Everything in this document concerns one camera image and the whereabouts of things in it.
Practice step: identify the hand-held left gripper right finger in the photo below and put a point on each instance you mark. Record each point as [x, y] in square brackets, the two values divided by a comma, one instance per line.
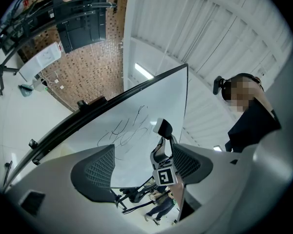
[193, 164]

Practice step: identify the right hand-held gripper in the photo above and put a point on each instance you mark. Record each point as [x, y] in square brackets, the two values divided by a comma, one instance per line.
[164, 177]

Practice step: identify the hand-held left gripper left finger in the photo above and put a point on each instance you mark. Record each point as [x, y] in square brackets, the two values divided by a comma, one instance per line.
[92, 172]

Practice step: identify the white whiteboard on black stand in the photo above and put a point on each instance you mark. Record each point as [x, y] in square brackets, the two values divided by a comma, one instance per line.
[156, 99]

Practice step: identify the long ceiling light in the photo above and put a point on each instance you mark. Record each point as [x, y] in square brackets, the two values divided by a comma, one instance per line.
[217, 148]
[143, 71]

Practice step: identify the black office chair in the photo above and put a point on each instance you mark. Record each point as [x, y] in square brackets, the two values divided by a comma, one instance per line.
[134, 196]

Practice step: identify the person in black shirt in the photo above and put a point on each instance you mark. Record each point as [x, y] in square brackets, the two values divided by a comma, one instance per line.
[251, 125]

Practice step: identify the person's head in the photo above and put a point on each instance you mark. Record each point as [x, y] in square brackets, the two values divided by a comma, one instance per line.
[241, 91]

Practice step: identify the grey trash bin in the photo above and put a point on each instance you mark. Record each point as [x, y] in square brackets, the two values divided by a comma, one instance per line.
[40, 84]

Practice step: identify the teal dustpan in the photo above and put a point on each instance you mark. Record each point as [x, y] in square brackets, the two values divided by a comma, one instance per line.
[26, 91]

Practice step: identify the black monitor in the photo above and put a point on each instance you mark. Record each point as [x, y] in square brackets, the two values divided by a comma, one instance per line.
[80, 33]

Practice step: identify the black monitor stand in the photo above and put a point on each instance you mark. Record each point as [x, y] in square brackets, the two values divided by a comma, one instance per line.
[0, 64]

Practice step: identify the black head camera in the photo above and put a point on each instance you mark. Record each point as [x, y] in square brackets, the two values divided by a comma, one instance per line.
[218, 84]

